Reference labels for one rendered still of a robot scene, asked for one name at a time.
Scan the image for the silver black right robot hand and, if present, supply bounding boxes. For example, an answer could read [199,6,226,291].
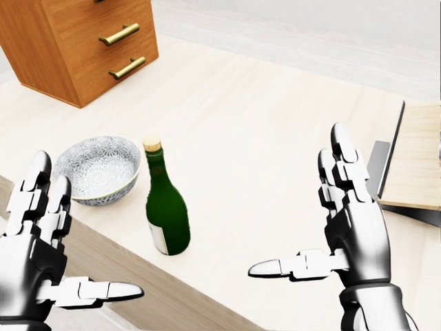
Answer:
[247,121,394,290]

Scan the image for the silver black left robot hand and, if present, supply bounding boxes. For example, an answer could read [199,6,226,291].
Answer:
[0,150,145,324]

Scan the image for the green corked wine bottle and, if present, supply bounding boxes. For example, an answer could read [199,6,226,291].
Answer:
[142,136,192,257]

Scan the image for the patterned grey white bowl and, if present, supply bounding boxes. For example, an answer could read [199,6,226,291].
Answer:
[54,136,143,208]

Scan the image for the wooden cabinet drawer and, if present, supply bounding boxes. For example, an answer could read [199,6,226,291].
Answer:
[65,36,160,108]
[41,0,154,22]
[50,2,158,68]

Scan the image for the wooden cabinet with drawers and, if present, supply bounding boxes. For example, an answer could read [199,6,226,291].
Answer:
[0,0,160,109]

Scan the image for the brass drawer handle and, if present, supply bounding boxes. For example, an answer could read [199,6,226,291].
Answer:
[99,23,141,47]
[108,56,147,81]

